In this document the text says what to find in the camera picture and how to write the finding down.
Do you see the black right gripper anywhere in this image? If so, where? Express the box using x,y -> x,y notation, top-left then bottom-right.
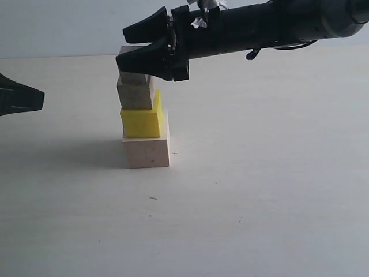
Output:
115,5 -> 259,81

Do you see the small plain wooden cube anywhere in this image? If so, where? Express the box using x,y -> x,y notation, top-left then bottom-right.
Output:
119,45 -> 148,84

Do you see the medium plain wooden cube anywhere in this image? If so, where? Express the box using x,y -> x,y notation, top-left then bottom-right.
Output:
117,76 -> 155,110

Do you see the yellow painted wooden cube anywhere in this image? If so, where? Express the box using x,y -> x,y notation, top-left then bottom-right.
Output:
120,89 -> 163,139

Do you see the large plain wooden cube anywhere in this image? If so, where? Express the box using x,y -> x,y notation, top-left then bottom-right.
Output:
122,109 -> 170,169

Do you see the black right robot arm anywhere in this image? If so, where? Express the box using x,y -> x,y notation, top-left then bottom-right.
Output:
116,0 -> 368,81

